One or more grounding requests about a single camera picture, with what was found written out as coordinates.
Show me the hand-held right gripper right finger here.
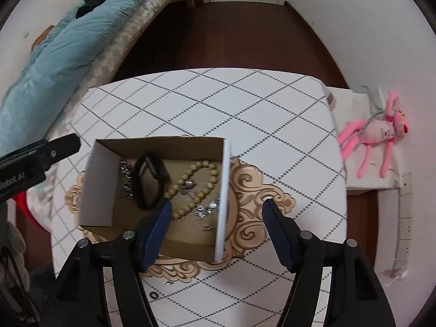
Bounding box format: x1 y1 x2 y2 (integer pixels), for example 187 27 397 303
262 198 398 327

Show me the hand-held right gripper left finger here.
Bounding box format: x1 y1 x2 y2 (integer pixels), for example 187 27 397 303
41 199 173 327

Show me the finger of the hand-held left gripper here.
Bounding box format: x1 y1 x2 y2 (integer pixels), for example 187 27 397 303
40 134 81 169

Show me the black wristband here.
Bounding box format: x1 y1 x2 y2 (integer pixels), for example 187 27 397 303
133 154 170 211

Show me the cardboard box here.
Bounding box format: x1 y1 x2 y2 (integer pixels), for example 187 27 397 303
78 137 232 263

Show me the beige beaded bracelet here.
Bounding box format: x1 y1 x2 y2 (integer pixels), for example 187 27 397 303
163 160 219 220

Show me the red plastic stool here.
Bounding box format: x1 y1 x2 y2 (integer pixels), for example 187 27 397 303
15 191 52 234

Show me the small silver pendant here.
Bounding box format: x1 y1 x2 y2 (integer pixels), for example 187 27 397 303
178 180 198 195

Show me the grey cloth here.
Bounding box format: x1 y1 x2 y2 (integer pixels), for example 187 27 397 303
0 204 32 314

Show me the bed with teal duvet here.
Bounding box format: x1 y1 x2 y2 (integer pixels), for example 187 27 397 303
0 0 191 159

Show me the grey patterned mattress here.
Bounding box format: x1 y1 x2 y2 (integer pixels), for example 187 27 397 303
46 0 191 144

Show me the white diamond-pattern tablecloth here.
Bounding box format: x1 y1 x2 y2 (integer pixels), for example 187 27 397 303
49 68 348 327

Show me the white power strip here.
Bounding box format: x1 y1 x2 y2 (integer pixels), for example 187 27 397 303
391 173 415 277

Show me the pink plush toy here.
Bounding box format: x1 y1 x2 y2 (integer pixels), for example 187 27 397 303
337 90 410 179

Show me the silver charm necklace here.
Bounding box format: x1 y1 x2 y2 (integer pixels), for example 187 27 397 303
194 194 222 231

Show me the silver chain bracelet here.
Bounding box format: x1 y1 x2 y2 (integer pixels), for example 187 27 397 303
117 161 135 198

